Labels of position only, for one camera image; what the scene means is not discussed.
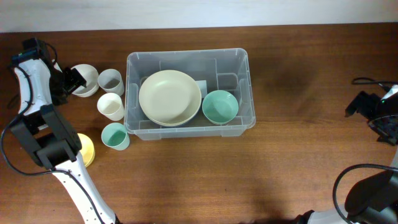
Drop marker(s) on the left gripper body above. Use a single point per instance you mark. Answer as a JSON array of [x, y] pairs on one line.
[[64, 81]]

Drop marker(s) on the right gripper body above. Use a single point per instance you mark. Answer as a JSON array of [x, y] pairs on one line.
[[383, 115]]

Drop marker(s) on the white small bowl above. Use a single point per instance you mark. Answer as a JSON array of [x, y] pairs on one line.
[[90, 74]]

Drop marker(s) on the grey cup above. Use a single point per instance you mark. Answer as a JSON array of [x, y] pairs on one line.
[[110, 81]]

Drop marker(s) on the cream cup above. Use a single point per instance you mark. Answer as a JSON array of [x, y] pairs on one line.
[[111, 106]]

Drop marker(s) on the yellow small bowl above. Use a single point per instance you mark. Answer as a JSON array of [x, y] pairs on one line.
[[88, 149]]

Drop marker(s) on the mint green cup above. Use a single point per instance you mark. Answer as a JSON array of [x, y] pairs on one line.
[[115, 136]]

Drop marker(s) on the beige bowl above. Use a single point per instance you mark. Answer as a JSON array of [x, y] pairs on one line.
[[170, 118], [170, 89]]

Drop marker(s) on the mint green small bowl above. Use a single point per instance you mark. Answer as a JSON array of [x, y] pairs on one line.
[[220, 107]]

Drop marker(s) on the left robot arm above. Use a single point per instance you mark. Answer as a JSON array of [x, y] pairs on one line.
[[45, 134]]

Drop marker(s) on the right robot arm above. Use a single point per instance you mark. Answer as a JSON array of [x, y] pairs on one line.
[[373, 199]]

